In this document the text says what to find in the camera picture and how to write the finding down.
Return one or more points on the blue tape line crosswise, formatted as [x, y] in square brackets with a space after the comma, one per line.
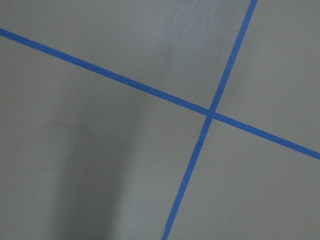
[158, 93]

